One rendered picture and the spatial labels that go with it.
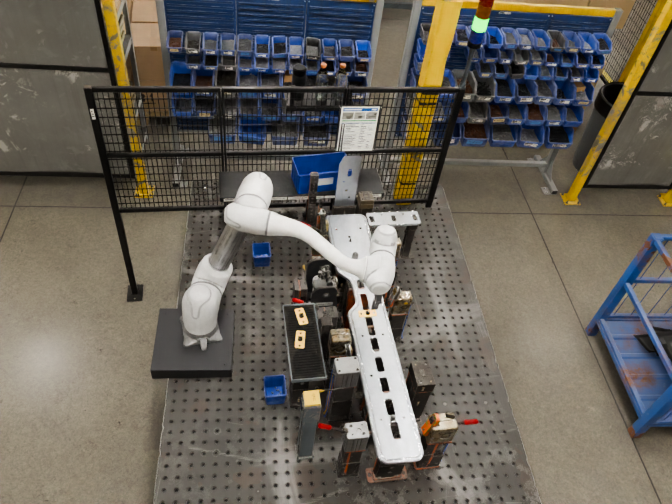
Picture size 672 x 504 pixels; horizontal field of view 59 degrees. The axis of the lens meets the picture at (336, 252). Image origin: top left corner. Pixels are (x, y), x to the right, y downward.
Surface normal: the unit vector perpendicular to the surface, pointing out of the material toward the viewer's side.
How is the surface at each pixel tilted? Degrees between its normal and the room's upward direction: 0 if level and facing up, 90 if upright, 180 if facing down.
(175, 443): 0
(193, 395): 0
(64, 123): 92
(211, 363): 2
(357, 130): 90
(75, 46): 92
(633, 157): 89
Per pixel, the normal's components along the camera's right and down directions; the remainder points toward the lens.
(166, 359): 0.12, -0.70
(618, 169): 0.11, 0.73
